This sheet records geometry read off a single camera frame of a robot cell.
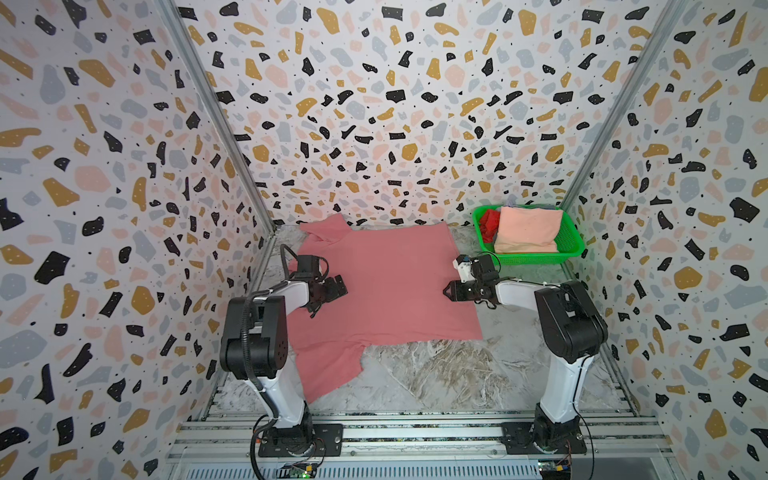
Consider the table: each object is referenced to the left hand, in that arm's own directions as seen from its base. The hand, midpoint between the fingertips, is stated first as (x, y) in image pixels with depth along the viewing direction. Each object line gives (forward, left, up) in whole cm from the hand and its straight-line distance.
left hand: (333, 288), depth 98 cm
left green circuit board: (-49, +3, -4) cm, 49 cm away
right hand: (+1, -37, -1) cm, 37 cm away
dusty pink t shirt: (+3, -21, +1) cm, 21 cm away
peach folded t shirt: (+17, -67, +9) cm, 69 cm away
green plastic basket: (+19, -86, 0) cm, 88 cm away
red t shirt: (+23, -55, +6) cm, 60 cm away
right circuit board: (-50, -58, -4) cm, 76 cm away
